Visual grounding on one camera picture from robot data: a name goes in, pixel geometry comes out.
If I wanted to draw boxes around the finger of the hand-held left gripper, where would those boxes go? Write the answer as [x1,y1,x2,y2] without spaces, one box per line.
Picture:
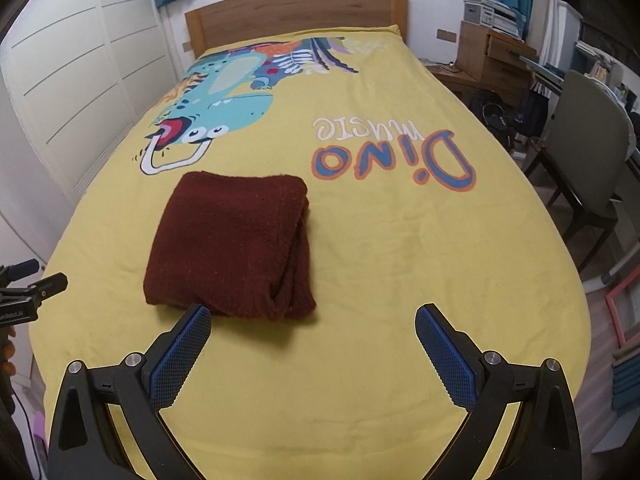
[0,258,41,283]
[27,272,69,303]

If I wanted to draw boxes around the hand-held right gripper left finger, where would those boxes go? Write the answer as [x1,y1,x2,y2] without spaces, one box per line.
[47,304,212,480]

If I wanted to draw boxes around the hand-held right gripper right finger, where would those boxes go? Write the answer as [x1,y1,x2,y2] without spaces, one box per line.
[415,303,583,480]

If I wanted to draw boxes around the maroon knit sweater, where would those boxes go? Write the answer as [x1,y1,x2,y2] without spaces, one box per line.
[142,171,318,322]

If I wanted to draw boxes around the person's left hand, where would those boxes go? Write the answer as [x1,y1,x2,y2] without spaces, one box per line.
[0,327,18,378]

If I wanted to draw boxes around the yellow dinosaur printed blanket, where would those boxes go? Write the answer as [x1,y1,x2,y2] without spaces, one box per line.
[27,24,591,480]

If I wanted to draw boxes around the stack of teal foam pieces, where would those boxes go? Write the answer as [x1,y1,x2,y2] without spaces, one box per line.
[611,345,640,413]

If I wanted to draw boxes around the white desk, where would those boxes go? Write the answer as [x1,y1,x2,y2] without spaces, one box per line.
[575,125,640,296]

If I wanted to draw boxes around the white wardrobe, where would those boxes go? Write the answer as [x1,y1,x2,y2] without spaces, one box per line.
[0,0,190,271]

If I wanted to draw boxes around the black backpack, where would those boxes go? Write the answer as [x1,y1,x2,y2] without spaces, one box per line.
[469,89,517,148]

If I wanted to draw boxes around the grey-green chair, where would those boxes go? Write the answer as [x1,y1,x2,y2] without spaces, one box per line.
[524,70,637,257]

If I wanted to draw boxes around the black bag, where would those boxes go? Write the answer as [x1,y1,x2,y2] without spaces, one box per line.
[514,82,553,138]

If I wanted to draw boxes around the low wooden bedside table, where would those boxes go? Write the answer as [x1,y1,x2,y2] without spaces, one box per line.
[427,62,483,108]

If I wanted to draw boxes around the wooden dresser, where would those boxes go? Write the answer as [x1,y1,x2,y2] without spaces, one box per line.
[457,20,538,111]

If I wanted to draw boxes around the white printer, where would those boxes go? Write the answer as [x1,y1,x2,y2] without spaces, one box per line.
[462,0,527,38]

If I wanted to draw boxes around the wooden headboard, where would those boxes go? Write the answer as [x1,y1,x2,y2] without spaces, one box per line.
[184,0,408,56]

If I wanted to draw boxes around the pink wooden frame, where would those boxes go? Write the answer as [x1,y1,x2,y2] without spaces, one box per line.
[604,279,640,348]

